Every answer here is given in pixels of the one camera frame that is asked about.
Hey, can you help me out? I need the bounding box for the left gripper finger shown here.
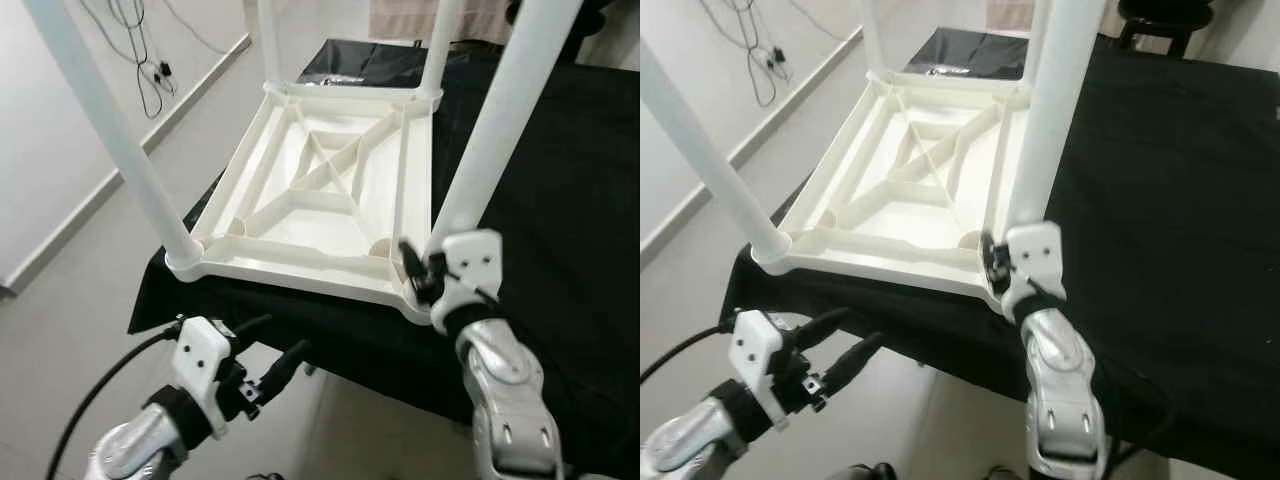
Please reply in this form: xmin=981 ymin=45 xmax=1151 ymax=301
xmin=258 ymin=339 xmax=312 ymax=394
xmin=793 ymin=306 xmax=852 ymax=344
xmin=230 ymin=313 xmax=274 ymax=347
xmin=820 ymin=331 xmax=887 ymax=394

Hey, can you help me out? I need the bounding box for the white plastic table top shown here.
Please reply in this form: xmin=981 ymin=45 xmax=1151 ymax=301
xmin=165 ymin=82 xmax=446 ymax=326
xmin=752 ymin=72 xmax=1034 ymax=317

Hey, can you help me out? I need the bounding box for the black tablecloth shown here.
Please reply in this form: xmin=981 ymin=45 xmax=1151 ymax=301
xmin=128 ymin=38 xmax=641 ymax=471
xmin=720 ymin=28 xmax=1280 ymax=471

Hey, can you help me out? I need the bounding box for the beige cloth covered table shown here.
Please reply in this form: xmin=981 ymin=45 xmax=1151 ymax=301
xmin=368 ymin=0 xmax=523 ymax=44
xmin=984 ymin=0 xmax=1043 ymax=32

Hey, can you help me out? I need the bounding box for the black stool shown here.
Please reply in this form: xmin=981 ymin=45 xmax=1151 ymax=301
xmin=1114 ymin=0 xmax=1217 ymax=57
xmin=505 ymin=0 xmax=613 ymax=64

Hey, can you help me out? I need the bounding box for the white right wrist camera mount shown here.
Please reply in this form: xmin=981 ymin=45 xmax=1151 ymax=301
xmin=430 ymin=229 xmax=505 ymax=337
xmin=999 ymin=221 xmax=1067 ymax=327

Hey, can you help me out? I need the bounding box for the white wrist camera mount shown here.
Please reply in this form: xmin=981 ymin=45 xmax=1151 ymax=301
xmin=170 ymin=316 xmax=237 ymax=442
xmin=727 ymin=309 xmax=787 ymax=432
xmin=430 ymin=229 xmax=505 ymax=337
xmin=999 ymin=221 xmax=1067 ymax=327

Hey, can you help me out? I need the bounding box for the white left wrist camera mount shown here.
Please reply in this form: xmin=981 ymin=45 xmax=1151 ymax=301
xmin=727 ymin=309 xmax=787 ymax=432
xmin=170 ymin=316 xmax=237 ymax=442

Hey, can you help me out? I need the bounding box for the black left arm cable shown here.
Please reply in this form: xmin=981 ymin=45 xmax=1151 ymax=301
xmin=640 ymin=320 xmax=738 ymax=388
xmin=45 ymin=320 xmax=186 ymax=480

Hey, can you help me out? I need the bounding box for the black cable with plug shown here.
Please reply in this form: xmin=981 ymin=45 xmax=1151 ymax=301
xmin=698 ymin=0 xmax=793 ymax=108
xmin=78 ymin=0 xmax=178 ymax=121

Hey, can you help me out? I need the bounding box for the long black wall cable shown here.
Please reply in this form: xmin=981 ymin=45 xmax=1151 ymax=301
xmin=788 ymin=0 xmax=853 ymax=43
xmin=163 ymin=0 xmax=231 ymax=57

